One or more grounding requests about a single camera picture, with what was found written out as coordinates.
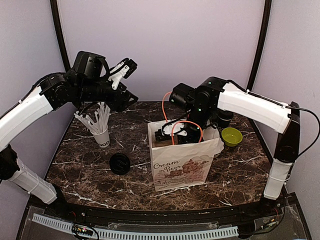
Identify right black frame post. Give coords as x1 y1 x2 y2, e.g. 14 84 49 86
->
246 0 272 90

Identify black frame post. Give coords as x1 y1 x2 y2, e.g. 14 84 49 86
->
246 0 272 90
50 0 71 71

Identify green bowl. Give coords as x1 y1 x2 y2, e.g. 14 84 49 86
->
221 127 243 147

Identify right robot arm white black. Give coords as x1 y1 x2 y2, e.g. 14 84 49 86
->
169 76 310 217

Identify black paper coffee cup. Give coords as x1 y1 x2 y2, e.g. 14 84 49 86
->
217 109 234 132

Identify white scalloped dish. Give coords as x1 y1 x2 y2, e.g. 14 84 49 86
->
203 127 224 158

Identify white paper cup with straws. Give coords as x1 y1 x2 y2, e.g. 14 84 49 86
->
92 127 110 148

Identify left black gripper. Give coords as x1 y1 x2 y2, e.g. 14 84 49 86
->
75 73 138 112

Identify stack of black cup lids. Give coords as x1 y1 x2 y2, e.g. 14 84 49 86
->
109 153 131 176

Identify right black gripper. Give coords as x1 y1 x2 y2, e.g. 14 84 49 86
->
177 105 213 156

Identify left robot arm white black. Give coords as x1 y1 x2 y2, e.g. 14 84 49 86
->
0 51 138 218

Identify bundle of wrapped white straws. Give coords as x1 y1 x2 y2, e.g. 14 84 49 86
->
73 102 111 135

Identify white paper gift bag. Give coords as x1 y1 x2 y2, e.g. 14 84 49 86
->
147 91 221 193

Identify left black frame post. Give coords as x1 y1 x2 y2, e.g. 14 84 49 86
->
50 0 71 71

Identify brown cardboard cup carrier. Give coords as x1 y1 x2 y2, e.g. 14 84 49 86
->
151 139 172 148

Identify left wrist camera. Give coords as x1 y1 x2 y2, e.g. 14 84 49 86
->
108 58 138 90

